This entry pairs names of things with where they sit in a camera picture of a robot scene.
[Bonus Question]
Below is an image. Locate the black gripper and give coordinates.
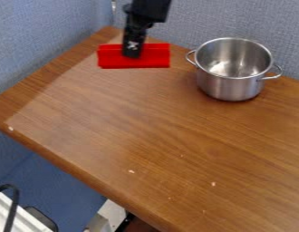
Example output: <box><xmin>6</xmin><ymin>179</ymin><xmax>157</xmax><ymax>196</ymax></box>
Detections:
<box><xmin>122</xmin><ymin>0</ymin><xmax>172</xmax><ymax>58</ymax></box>

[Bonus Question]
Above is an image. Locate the black cable loop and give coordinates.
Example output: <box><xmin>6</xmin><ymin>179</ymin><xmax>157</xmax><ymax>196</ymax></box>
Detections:
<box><xmin>0</xmin><ymin>183</ymin><xmax>20</xmax><ymax>232</ymax></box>

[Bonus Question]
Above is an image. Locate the white equipment under table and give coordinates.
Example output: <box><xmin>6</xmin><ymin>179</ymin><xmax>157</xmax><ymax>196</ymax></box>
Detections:
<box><xmin>84</xmin><ymin>199</ymin><xmax>126</xmax><ymax>232</ymax></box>

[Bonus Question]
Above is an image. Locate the red cloth block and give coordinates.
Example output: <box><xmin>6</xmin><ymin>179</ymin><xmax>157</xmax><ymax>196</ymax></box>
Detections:
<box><xmin>97</xmin><ymin>43</ymin><xmax>170</xmax><ymax>69</ymax></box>

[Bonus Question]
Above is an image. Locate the stainless steel metal pot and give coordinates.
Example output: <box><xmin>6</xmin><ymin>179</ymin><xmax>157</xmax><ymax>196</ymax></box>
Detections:
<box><xmin>185</xmin><ymin>37</ymin><xmax>283</xmax><ymax>102</ymax></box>

